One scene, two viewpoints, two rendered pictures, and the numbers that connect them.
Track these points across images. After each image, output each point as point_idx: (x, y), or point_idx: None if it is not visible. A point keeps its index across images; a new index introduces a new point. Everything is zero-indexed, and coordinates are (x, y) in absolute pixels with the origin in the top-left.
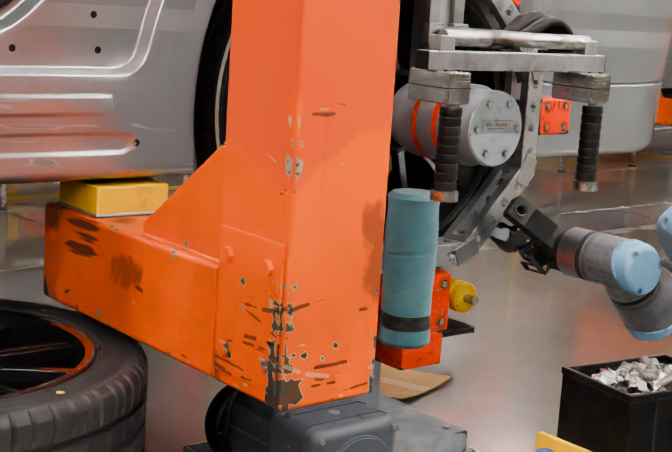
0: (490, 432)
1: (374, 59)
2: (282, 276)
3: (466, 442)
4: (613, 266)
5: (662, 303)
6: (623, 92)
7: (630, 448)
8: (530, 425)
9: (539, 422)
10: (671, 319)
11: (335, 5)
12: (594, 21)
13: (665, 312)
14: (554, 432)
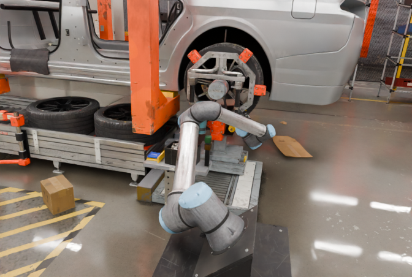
0: (293, 170)
1: (144, 74)
2: (131, 110)
3: (282, 169)
4: (235, 127)
5: (250, 140)
6: (312, 87)
7: (165, 157)
8: (308, 172)
9: (312, 173)
10: (254, 145)
11: (135, 64)
12: (299, 67)
13: (251, 143)
14: (310, 176)
